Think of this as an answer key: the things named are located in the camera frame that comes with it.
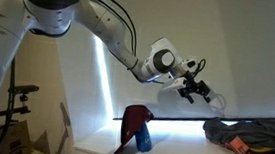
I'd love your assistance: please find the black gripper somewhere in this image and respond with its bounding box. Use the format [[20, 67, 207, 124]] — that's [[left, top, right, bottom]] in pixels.
[[176, 77, 218, 107]]

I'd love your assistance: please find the gray cloth with orange band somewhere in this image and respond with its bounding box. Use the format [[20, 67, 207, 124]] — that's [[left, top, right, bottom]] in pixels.
[[200, 113, 275, 154]]

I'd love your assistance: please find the white roller blind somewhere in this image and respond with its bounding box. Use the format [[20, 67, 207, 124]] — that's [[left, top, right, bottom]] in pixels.
[[87, 0, 275, 133]]

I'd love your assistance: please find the maroon baseball cap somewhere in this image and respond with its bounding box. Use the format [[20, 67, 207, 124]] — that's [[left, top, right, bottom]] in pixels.
[[112, 102, 156, 154]]

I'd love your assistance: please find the blue printed can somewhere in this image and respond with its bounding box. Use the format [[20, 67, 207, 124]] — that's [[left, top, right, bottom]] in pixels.
[[133, 121, 156, 154]]

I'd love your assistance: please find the black cap with yellow brim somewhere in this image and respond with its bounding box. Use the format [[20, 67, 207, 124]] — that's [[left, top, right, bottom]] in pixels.
[[247, 140, 275, 154]]

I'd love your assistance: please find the brown cardboard box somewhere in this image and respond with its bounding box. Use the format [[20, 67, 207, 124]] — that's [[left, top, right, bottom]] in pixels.
[[0, 117, 36, 154]]

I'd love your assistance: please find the black blind bottom rail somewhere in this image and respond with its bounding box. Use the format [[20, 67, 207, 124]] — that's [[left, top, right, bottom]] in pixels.
[[113, 101, 275, 135]]

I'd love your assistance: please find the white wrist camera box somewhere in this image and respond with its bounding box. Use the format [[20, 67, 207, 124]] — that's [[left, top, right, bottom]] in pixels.
[[160, 76, 187, 94]]

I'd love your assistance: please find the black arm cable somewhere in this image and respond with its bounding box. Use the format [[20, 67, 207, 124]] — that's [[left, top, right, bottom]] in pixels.
[[67, 0, 142, 55], [86, 0, 139, 56]]

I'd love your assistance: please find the black stereo camera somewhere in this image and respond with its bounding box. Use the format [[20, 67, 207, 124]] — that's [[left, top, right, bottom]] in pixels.
[[8, 82, 40, 96]]

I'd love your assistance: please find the black camera stand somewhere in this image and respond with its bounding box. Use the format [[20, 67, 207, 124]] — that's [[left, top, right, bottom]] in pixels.
[[0, 56, 37, 154]]

